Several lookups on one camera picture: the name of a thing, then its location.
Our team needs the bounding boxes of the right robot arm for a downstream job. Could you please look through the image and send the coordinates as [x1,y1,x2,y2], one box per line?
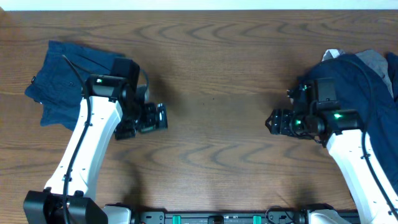
[265,110,397,223]

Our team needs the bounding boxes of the navy garment in pile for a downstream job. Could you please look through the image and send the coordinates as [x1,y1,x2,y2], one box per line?
[299,52,397,190]

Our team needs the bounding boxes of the navy blue shorts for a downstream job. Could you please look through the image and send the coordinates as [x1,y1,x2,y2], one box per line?
[25,40,123,131]

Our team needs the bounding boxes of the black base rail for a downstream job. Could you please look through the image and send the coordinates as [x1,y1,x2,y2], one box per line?
[102,203,360,224]

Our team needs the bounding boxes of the grey garment in pile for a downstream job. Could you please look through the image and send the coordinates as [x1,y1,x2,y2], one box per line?
[322,49,394,97]

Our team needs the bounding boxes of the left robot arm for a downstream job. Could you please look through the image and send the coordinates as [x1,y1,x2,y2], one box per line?
[23,75,168,223]

